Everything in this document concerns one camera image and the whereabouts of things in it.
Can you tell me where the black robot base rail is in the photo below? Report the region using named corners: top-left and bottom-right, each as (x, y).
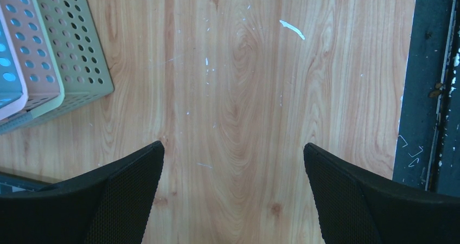
top-left (392, 0), bottom-right (459, 197)

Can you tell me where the blue perforated tray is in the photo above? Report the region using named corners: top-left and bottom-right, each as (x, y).
top-left (1, 23), bottom-right (23, 108)

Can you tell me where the green perforated tray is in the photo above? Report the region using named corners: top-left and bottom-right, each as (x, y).
top-left (1, 0), bottom-right (114, 134)

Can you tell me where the pink perforated tray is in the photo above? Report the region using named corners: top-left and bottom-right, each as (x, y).
top-left (1, 0), bottom-right (65, 119)

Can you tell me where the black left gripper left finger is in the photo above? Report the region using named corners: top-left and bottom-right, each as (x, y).
top-left (1, 141), bottom-right (165, 243)

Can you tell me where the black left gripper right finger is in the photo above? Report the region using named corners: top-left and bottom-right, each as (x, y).
top-left (303, 143), bottom-right (459, 243)

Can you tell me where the black white checkerboard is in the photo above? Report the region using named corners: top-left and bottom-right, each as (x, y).
top-left (1, 172), bottom-right (49, 194)

